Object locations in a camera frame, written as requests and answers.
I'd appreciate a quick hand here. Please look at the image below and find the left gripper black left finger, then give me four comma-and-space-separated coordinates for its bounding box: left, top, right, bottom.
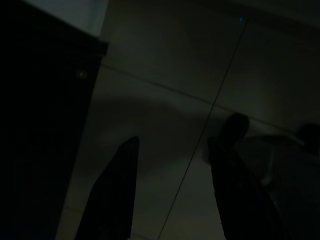
74, 136, 140, 240

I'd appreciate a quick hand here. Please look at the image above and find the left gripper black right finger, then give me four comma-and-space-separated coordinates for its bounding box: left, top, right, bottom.
206, 136, 291, 240

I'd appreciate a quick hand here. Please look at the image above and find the dark cabinet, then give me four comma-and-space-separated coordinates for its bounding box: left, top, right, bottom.
0, 0, 109, 240

